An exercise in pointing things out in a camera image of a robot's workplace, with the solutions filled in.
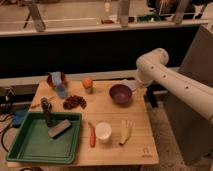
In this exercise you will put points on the yellow banana peel toy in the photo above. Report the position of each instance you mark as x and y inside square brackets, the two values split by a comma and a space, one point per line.
[126, 129]

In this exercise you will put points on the small wooden cup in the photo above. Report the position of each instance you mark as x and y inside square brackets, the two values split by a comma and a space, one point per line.
[89, 90]

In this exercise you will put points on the green plastic tray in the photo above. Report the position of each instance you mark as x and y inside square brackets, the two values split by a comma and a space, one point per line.
[32, 143]

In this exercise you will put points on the orange carrot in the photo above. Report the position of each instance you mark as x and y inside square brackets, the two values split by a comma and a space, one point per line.
[92, 135]

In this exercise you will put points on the white plastic cup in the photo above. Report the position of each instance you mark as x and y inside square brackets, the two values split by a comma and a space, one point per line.
[103, 132]

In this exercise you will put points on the dark grape bunch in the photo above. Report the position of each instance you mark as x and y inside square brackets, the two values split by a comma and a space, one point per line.
[73, 102]

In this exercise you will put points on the purple bowl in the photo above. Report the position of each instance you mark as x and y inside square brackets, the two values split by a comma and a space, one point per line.
[120, 94]

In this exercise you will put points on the black handled brush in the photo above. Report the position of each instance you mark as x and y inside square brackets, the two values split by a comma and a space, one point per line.
[46, 107]

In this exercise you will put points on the blue box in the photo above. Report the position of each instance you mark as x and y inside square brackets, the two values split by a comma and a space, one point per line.
[18, 117]

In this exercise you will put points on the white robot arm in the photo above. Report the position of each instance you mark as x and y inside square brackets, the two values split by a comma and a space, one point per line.
[152, 67]

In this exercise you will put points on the orange fruit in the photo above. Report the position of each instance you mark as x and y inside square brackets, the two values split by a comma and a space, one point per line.
[87, 82]

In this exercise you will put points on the light grey towel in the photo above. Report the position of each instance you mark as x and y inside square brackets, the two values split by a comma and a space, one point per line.
[129, 84]

